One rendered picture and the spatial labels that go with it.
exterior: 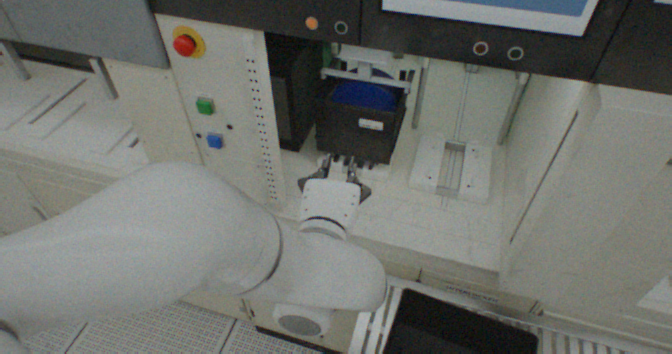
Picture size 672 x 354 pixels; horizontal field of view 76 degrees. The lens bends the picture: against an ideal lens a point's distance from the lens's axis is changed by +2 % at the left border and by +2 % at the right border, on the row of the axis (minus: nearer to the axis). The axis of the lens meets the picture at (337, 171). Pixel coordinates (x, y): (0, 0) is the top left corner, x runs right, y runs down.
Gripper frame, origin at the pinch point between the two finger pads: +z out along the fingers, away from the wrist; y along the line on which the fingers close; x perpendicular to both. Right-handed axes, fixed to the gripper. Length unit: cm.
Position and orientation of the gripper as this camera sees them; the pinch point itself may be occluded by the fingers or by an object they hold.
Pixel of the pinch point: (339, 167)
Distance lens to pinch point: 81.1
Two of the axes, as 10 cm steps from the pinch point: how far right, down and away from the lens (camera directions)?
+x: 0.0, -6.9, -7.2
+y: 9.8, 1.3, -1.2
